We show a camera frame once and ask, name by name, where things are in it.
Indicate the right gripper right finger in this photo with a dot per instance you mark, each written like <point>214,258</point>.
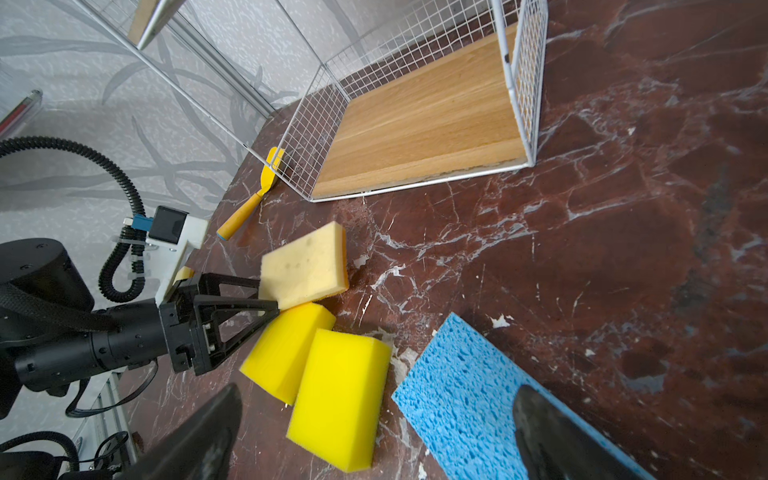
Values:
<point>551,445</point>

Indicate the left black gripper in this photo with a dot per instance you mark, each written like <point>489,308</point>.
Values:
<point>202,328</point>

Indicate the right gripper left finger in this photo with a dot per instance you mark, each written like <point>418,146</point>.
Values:
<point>201,447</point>

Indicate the yellow foam sponge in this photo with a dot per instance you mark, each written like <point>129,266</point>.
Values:
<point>277,361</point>
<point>336,413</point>

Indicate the beige orange scrub sponge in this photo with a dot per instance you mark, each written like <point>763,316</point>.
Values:
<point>307,269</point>

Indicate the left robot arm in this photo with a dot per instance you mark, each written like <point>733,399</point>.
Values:
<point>52,336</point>

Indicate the blue cellulose sponge near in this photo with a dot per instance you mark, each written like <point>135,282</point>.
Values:
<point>458,397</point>

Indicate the yellow toy shovel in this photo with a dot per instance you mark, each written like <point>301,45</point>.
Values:
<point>242,214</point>

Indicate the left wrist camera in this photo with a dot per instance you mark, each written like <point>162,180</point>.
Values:
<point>170,237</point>

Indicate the white wire wooden shelf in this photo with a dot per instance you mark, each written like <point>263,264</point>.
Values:
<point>367,97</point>

